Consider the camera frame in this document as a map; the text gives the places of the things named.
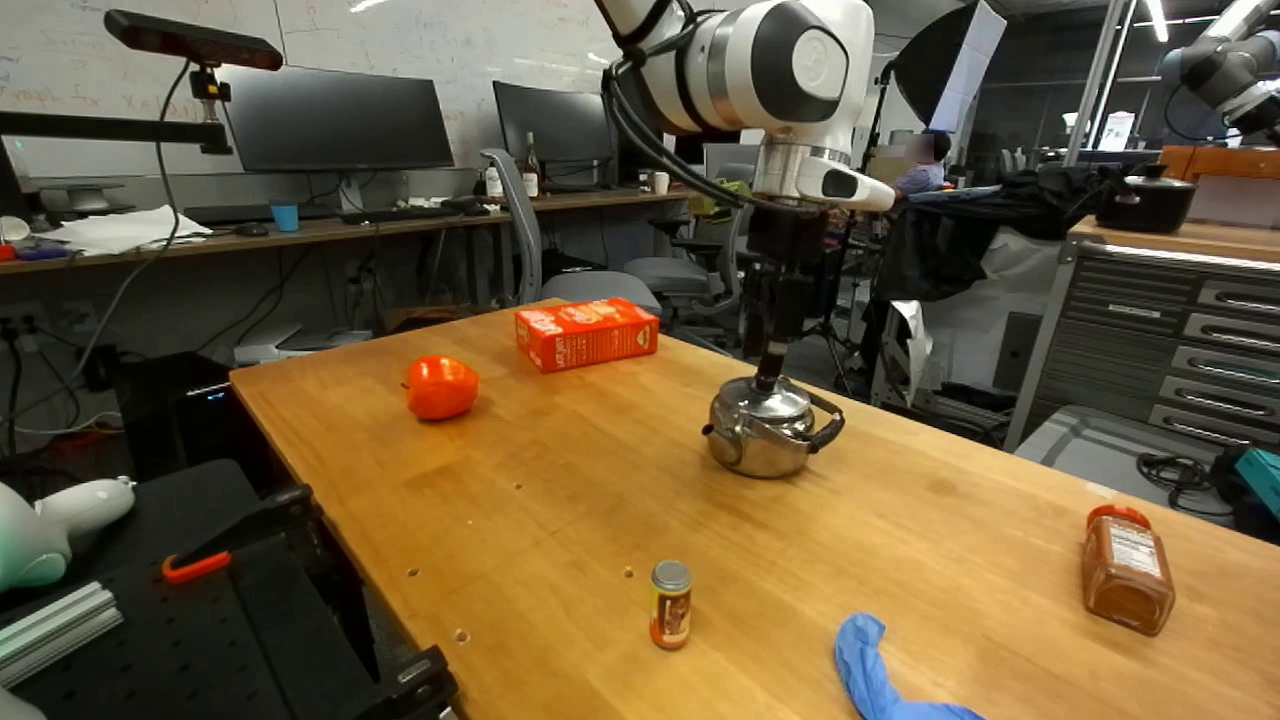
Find steel kettle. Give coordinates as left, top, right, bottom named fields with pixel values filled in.
left=700, top=373, right=851, bottom=484

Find black table clamp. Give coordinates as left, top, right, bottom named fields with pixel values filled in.
left=347, top=642, right=467, bottom=720

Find black cloth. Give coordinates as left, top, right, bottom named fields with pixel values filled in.
left=836, top=155, right=1165, bottom=307

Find small yellow-label jar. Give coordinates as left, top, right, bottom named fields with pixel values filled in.
left=647, top=554, right=698, bottom=654

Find orange toy tomato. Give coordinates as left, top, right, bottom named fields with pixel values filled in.
left=400, top=351, right=486, bottom=428

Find black photo softbox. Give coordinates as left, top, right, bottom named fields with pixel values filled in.
left=889, top=0, right=1012, bottom=134

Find black breadboard table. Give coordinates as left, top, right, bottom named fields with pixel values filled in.
left=0, top=455, right=466, bottom=720

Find white printed bag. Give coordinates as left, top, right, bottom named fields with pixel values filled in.
left=889, top=294, right=942, bottom=411

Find seated person blue shirt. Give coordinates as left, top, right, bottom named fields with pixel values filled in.
left=892, top=125, right=957, bottom=198

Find long wooden desk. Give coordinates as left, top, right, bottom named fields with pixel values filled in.
left=0, top=185, right=703, bottom=278

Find black stereo camera bar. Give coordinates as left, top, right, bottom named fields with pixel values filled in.
left=100, top=6, right=289, bottom=75

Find black computer tower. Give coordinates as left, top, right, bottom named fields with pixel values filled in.
left=113, top=347, right=256, bottom=479

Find gray drawer cabinet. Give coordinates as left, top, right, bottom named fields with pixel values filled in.
left=1006, top=215, right=1280, bottom=455

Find blue cloth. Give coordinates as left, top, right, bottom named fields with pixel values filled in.
left=831, top=610, right=993, bottom=720

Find gray curved-back chair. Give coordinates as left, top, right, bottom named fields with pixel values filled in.
left=478, top=144, right=669, bottom=319

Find large dark monitor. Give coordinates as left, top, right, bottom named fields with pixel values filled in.
left=217, top=66, right=461, bottom=180

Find white papers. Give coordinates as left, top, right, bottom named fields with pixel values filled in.
left=36, top=204, right=217, bottom=258

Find dark desk monitor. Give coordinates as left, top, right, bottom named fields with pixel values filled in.
left=487, top=75, right=611, bottom=173

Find aluminium extrusion bar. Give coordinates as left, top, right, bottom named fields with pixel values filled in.
left=0, top=575, right=129, bottom=690

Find black hanging camera cable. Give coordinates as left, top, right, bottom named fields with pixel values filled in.
left=71, top=60, right=200, bottom=390

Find orange-brown spice bottle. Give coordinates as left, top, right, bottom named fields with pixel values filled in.
left=1077, top=498, right=1182, bottom=638

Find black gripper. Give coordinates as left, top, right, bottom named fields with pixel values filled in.
left=738, top=204, right=842, bottom=386

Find steel kettle lid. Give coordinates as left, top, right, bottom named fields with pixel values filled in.
left=713, top=373, right=822, bottom=431

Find orange wooden board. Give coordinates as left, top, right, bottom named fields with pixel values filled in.
left=1155, top=140, right=1280, bottom=187

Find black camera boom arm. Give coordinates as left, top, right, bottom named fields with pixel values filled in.
left=0, top=106, right=236, bottom=161

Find teal case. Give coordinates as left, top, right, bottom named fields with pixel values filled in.
left=1225, top=443, right=1280, bottom=527

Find orange cracker box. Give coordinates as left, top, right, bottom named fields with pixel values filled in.
left=512, top=292, right=666, bottom=374

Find black clamp orange handle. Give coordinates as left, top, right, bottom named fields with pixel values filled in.
left=156, top=484, right=321, bottom=590

